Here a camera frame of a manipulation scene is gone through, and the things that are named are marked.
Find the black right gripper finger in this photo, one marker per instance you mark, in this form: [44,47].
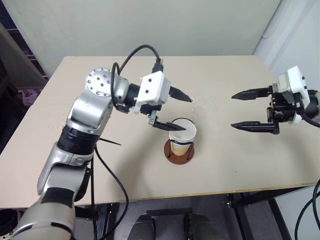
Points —
[252,94]
[257,127]

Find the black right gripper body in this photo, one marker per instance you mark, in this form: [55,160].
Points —
[283,107]

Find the white paper cup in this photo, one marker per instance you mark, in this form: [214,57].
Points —
[182,138]

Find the black metal table frame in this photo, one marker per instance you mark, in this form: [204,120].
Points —
[250,217]

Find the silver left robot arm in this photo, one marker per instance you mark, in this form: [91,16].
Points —
[85,110]

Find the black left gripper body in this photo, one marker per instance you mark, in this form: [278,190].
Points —
[151,108]

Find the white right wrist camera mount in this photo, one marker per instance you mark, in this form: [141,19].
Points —
[296,80]

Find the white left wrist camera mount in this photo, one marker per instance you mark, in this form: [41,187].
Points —
[155,86]

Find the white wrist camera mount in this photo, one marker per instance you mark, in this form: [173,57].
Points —
[155,86]
[296,80]

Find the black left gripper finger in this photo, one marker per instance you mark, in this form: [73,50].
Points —
[180,95]
[170,126]

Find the dark rounded shape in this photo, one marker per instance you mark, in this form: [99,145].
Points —
[142,227]
[198,226]

